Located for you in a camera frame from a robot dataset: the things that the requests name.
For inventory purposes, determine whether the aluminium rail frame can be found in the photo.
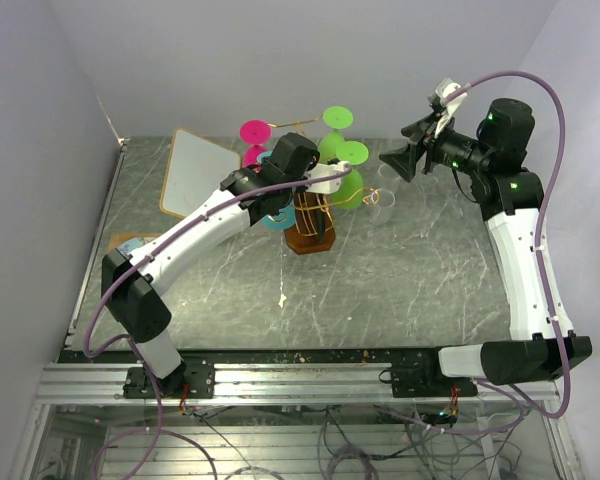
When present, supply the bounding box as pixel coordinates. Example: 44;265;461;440
29;359;576;480

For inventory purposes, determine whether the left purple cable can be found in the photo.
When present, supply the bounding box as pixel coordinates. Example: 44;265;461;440
82;164;354;480

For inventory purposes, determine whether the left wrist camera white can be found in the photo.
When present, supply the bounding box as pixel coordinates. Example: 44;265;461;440
306;161;352;195

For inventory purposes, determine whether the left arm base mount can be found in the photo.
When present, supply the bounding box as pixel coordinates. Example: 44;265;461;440
122;352;216;400

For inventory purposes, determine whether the small whiteboard yellow frame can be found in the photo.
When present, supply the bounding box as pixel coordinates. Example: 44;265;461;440
159;128;241;218

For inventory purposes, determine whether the green wine glass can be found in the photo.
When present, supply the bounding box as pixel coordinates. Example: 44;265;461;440
318;106;354;163
330;141;369;210

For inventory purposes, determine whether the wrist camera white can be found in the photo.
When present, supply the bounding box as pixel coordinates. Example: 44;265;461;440
429;78;467;137
306;161;352;195

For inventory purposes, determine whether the purple cable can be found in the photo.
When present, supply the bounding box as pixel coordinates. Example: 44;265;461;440
82;164;354;480
442;69;574;435

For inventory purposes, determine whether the blue plastic wine glass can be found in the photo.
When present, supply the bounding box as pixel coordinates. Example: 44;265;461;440
256;150;295;231

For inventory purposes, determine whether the gold wire glass rack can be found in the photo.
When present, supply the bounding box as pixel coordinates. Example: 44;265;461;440
269;114;382;256

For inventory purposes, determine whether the clear plastic cup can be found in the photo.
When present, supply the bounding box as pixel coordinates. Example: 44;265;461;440
376;163;402;194
367;188;395;226

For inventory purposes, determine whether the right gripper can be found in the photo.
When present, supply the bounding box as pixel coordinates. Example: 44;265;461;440
380;111;493;181

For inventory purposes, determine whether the framed picture card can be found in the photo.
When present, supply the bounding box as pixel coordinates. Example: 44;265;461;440
107;232;160;255

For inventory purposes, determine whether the clear plastic cup front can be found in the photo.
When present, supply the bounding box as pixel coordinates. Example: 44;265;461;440
367;188;395;226

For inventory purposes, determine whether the pink plastic wine glass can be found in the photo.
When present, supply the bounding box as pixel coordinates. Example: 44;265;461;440
239;119;272;167

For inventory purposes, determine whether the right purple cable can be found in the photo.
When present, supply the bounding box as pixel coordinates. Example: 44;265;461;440
442;69;574;435

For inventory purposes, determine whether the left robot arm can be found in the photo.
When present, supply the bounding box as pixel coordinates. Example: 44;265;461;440
101;133;319;397

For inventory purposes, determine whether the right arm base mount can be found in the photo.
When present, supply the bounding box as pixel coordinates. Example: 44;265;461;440
378;347;478;398

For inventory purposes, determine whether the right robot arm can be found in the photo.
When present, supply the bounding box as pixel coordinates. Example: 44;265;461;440
380;98;593;396

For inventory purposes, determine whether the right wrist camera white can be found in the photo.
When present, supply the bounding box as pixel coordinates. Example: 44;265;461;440
429;78;467;137

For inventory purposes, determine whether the green wine glass front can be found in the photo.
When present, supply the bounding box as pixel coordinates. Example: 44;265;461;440
330;141;369;210

